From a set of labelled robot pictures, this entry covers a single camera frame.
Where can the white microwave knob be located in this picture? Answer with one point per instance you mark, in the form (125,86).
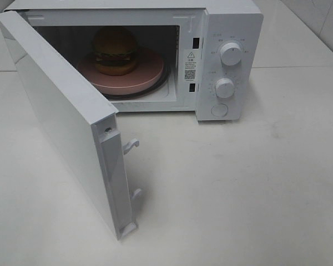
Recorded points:
(230,53)
(224,88)

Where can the pink round plate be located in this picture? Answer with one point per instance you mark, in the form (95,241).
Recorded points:
(132,75)

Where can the lower white microwave knob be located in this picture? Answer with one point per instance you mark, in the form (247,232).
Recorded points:
(224,88)

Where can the upper white microwave knob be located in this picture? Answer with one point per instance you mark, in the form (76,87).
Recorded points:
(230,53)

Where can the round white door button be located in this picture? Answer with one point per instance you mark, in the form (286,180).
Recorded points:
(219,110)

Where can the burger with lettuce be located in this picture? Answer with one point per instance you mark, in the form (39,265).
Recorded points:
(115,51)

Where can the white warning label sticker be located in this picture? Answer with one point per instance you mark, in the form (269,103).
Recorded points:
(191,64)

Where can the white microwave door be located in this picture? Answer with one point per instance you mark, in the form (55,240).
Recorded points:
(80,122)

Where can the white microwave oven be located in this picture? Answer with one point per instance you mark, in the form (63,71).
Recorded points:
(204,25)

